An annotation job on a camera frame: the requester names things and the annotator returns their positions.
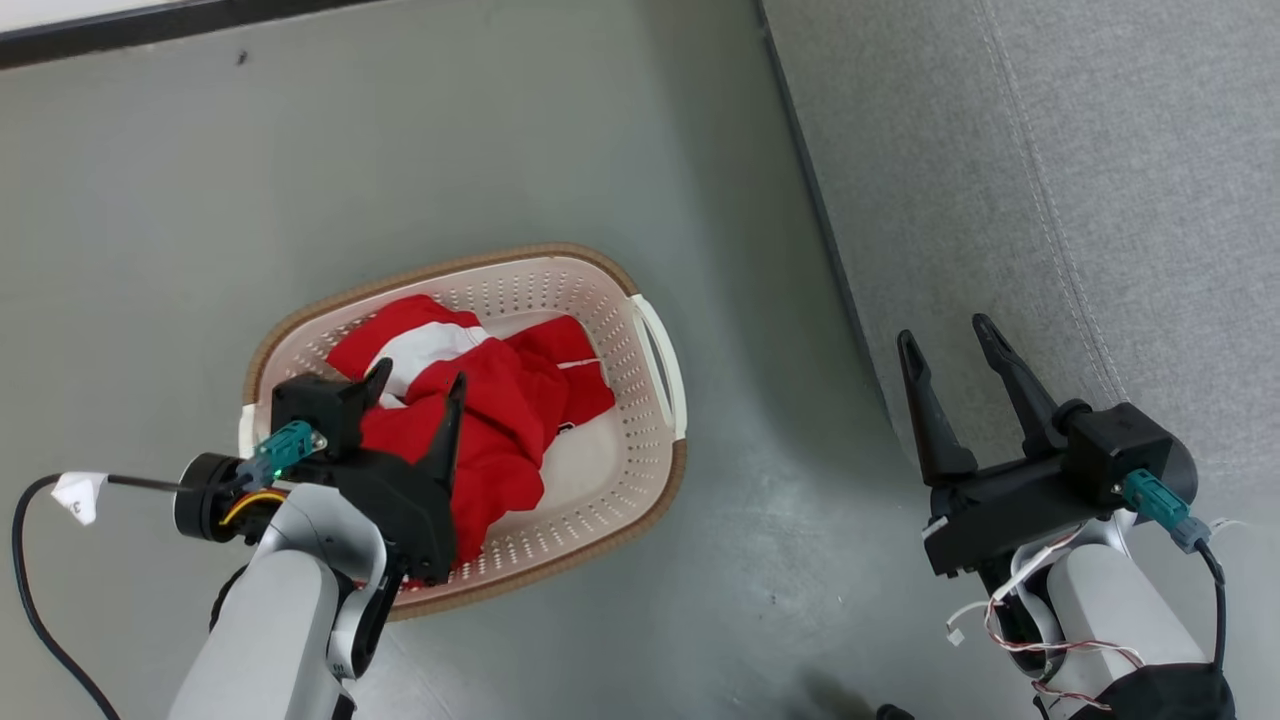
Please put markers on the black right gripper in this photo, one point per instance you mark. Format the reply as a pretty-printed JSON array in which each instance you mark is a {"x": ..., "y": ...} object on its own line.
[{"x": 1010, "y": 510}]

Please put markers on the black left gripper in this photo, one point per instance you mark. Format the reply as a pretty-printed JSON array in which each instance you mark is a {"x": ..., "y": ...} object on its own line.
[{"x": 410, "y": 510}]

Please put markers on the plain red garment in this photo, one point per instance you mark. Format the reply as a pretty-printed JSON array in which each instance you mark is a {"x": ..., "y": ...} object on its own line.
[{"x": 510, "y": 420}]

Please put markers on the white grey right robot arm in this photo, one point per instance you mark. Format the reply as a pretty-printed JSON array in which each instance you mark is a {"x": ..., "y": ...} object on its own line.
[{"x": 1110, "y": 610}]

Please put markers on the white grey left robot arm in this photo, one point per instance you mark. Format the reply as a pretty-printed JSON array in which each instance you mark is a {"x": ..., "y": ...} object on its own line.
[{"x": 270, "y": 620}]

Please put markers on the cream perforated laundry basket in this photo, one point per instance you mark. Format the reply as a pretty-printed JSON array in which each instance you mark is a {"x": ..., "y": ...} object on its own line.
[{"x": 620, "y": 470}]

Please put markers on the grey fabric sofa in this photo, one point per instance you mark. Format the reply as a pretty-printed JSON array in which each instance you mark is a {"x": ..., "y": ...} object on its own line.
[{"x": 1000, "y": 150}]

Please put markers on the black baseboard strip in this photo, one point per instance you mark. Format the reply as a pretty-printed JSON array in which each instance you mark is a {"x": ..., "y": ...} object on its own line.
[{"x": 100, "y": 35}]

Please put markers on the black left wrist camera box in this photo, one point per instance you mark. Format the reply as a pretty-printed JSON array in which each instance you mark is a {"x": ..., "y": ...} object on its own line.
[{"x": 315, "y": 410}]

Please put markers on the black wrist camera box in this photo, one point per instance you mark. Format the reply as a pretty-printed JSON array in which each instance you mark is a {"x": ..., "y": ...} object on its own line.
[
  {"x": 1130, "y": 445},
  {"x": 315, "y": 410}
]

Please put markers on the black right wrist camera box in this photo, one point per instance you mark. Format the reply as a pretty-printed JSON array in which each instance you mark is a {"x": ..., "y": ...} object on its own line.
[{"x": 1130, "y": 445}]

